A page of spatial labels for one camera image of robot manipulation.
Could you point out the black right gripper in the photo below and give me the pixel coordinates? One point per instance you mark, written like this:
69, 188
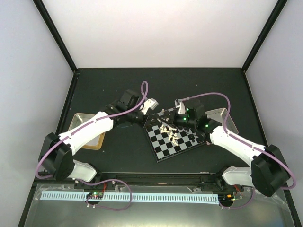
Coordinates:
172, 115

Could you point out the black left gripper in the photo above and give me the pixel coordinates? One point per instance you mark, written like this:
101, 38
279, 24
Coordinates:
143, 123

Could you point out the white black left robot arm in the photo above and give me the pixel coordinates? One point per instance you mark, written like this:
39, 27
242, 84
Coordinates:
58, 151

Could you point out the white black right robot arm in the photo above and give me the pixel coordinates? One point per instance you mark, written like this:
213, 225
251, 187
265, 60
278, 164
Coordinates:
265, 171

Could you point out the pile of white chess pieces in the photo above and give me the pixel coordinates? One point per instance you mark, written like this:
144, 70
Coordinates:
171, 133

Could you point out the black grey chess board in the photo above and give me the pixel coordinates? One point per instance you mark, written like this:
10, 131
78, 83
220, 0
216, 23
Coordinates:
167, 141

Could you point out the left controller circuit board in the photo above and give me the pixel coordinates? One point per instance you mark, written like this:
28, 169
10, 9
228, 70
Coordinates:
95, 195

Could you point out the controller circuit board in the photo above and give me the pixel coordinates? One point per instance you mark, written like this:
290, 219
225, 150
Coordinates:
229, 197
95, 195

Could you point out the right controller circuit board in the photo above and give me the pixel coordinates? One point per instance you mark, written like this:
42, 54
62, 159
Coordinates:
229, 197

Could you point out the pink metal tray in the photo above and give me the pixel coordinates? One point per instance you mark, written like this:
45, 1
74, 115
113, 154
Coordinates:
219, 115

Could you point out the gold rimmed metal tin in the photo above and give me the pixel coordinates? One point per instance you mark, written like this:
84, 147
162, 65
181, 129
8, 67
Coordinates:
80, 118

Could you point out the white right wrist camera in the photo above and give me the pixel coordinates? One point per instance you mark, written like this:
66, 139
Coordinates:
180, 107

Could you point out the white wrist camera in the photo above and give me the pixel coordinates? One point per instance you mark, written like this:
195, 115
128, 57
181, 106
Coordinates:
149, 104
180, 107

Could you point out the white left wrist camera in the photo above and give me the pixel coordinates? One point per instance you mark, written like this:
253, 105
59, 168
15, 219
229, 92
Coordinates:
149, 104

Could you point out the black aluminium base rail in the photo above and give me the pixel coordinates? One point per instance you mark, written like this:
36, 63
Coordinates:
206, 181

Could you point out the white slotted cable duct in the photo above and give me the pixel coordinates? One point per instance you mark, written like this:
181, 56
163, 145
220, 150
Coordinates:
133, 197

